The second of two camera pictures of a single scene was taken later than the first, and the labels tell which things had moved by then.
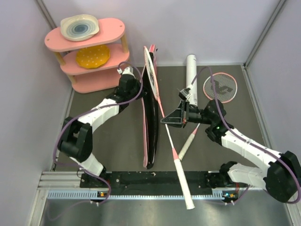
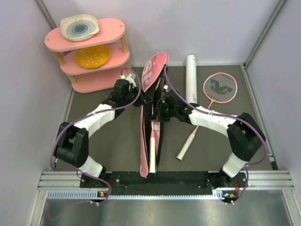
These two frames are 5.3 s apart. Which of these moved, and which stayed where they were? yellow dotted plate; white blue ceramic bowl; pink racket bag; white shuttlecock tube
Moved: pink racket bag
Stayed: white blue ceramic bowl; white shuttlecock tube; yellow dotted plate
